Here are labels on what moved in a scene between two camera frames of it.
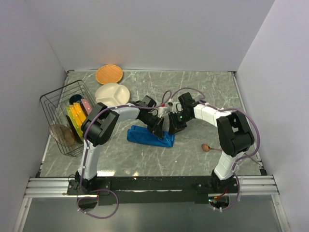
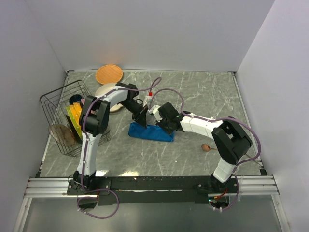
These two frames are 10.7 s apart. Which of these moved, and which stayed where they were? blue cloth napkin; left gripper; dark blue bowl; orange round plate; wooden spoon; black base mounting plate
Moved: blue cloth napkin; left gripper
Stayed: orange round plate; wooden spoon; black base mounting plate; dark blue bowl
